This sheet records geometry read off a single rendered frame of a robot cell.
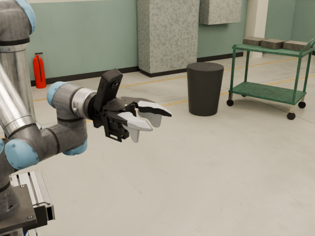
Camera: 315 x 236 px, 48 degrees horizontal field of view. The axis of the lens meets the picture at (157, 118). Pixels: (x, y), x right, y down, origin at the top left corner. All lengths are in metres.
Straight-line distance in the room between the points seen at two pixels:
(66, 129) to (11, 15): 0.36
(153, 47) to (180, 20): 0.69
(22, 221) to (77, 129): 0.38
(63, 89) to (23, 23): 0.26
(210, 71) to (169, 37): 2.10
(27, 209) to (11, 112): 0.42
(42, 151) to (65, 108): 0.12
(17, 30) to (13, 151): 0.37
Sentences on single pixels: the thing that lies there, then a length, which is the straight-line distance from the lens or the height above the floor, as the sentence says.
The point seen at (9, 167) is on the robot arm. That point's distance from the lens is 1.18.
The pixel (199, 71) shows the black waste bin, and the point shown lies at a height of 0.61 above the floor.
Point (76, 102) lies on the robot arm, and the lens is 0.89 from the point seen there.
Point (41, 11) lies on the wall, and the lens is 6.03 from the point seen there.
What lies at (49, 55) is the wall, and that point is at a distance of 6.15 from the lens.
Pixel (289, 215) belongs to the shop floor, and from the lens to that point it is 3.02.
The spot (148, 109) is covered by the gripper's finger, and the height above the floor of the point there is 1.46.
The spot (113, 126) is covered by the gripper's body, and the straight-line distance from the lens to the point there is 0.82.
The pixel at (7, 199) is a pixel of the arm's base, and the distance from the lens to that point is 1.23.
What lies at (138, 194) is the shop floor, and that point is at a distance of 3.08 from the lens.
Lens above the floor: 1.74
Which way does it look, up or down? 22 degrees down
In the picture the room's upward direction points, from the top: straight up
